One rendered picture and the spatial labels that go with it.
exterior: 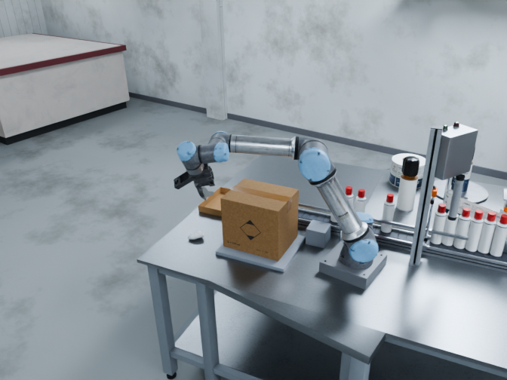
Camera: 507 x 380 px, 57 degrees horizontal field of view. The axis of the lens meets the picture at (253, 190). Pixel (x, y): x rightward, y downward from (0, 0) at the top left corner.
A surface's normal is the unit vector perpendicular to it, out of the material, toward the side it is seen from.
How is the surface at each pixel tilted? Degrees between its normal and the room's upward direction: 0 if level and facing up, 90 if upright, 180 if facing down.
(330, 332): 0
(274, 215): 90
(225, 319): 0
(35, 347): 0
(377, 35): 90
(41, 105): 90
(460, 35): 90
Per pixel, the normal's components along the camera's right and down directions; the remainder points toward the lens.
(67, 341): -0.02, -0.89
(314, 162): -0.16, 0.31
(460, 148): 0.49, 0.39
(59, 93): 0.80, 0.25
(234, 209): -0.45, 0.41
